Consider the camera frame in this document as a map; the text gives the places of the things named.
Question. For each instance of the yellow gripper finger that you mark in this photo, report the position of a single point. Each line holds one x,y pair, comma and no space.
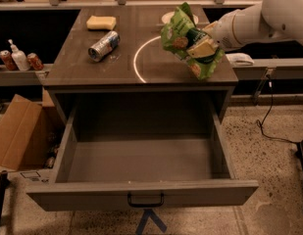
203,48
210,27

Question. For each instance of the green rice chip bag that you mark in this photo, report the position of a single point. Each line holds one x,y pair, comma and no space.
177,38

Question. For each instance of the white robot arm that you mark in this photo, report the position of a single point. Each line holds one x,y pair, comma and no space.
266,22

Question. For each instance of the grey cabinet with counter top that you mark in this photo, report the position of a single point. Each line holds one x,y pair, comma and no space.
138,63

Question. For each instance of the open grey top drawer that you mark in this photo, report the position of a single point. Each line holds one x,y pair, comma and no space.
113,146

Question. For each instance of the folded white cloth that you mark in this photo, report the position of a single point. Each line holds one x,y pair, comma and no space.
240,59

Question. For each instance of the white paper bowl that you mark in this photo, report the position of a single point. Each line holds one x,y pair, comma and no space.
179,16

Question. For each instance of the silver blue drink can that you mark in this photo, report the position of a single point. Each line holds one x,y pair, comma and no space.
104,46

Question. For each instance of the yellow sponge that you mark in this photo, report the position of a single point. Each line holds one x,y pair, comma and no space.
97,23

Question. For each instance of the red soda can right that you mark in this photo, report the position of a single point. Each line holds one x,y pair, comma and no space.
35,62

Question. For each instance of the red soda can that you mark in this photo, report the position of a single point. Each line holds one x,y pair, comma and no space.
35,62
8,61

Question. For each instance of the white pump bottle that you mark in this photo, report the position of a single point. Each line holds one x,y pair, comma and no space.
19,57

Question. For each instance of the brown cardboard box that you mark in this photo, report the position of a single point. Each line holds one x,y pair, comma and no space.
27,131

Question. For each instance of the red soda can left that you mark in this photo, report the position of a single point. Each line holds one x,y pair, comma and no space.
8,61

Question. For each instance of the black drawer handle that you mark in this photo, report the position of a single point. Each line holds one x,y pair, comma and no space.
145,201

